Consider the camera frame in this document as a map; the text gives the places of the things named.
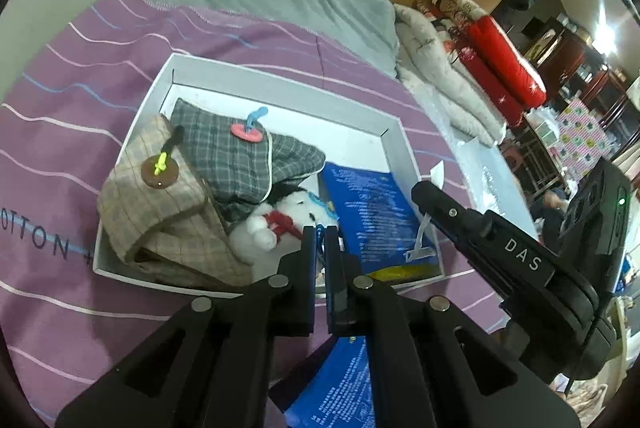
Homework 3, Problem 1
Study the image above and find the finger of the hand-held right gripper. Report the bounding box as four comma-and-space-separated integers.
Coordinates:
411, 180, 498, 269

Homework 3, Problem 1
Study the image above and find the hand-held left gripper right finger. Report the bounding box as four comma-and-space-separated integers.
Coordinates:
324, 225, 581, 428

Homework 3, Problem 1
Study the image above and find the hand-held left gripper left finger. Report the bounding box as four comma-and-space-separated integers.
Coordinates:
55, 225, 318, 428

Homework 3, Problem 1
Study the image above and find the blue printed packet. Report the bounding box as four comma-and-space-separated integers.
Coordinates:
285, 335, 376, 428
317, 162, 441, 281

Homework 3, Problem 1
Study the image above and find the white plush toy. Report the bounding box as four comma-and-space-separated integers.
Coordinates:
227, 187, 341, 265

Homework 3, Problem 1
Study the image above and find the yellow tissue packet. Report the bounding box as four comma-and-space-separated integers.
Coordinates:
370, 264, 436, 283

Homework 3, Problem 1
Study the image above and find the green plaid pouch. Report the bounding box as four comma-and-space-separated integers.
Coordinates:
170, 98, 326, 224

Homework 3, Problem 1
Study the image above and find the white cardboard box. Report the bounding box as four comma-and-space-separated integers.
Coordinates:
92, 53, 446, 299

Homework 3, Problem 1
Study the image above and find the clear plastic sheet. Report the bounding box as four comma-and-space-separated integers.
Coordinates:
415, 83, 541, 234

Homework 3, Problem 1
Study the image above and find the white folded quilt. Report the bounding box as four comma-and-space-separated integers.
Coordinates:
394, 3, 508, 146

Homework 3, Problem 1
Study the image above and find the floral tablecloth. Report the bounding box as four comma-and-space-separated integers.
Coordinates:
557, 90, 633, 164

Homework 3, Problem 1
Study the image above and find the beige plaid pouch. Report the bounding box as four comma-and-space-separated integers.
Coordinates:
96, 114, 256, 286

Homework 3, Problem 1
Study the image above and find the red folded quilt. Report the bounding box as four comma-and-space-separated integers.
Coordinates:
457, 15, 548, 126

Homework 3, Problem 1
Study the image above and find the dark wooden cabinet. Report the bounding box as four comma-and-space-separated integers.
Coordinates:
522, 15, 608, 104

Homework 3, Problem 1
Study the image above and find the floral folded quilt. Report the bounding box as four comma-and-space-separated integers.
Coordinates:
412, 0, 488, 39

